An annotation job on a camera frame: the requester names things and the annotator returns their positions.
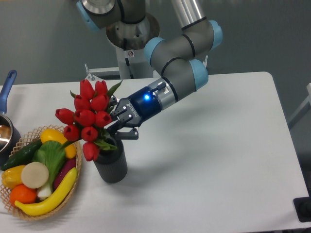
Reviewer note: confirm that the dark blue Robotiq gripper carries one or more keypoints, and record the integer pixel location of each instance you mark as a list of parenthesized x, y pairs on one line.
[(132, 111)]

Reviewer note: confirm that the red tulip bouquet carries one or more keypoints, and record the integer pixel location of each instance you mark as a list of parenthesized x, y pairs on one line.
[(90, 117)]

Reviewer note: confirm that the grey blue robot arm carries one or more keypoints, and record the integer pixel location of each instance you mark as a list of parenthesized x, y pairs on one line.
[(180, 73)]

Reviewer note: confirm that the dark grey ribbed vase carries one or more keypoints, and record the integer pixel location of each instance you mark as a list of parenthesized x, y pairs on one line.
[(112, 164)]

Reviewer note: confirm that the purple sweet potato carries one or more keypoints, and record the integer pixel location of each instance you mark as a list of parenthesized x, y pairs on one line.
[(68, 165)]

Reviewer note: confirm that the yellow squash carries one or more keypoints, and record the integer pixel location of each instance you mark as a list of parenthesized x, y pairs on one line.
[(55, 135)]

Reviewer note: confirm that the green bok choy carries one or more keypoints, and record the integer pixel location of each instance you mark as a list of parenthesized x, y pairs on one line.
[(53, 157)]

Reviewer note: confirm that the woven wicker basket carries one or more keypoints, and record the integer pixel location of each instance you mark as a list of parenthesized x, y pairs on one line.
[(29, 137)]

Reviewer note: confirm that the beige round disc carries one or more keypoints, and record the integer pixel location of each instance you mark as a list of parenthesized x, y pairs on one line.
[(34, 175)]

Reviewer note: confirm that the green cucumber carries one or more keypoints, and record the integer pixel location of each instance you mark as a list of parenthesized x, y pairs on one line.
[(22, 156)]

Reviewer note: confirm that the yellow banana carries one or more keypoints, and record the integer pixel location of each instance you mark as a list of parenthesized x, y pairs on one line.
[(54, 200)]

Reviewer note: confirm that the yellow bell pepper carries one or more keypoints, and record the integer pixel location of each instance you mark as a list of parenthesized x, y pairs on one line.
[(12, 177)]

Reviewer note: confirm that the orange fruit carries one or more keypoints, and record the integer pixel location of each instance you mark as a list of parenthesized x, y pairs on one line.
[(22, 194)]

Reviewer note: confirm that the white furniture leg right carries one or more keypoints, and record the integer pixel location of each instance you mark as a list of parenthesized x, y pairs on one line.
[(301, 110)]

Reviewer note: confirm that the black device at table edge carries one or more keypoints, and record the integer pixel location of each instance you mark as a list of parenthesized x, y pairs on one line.
[(303, 208)]

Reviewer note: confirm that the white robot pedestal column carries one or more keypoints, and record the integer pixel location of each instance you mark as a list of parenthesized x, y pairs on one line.
[(129, 41)]

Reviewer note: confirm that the blue handled saucepan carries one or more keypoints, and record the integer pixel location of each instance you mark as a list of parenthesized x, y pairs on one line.
[(9, 135)]

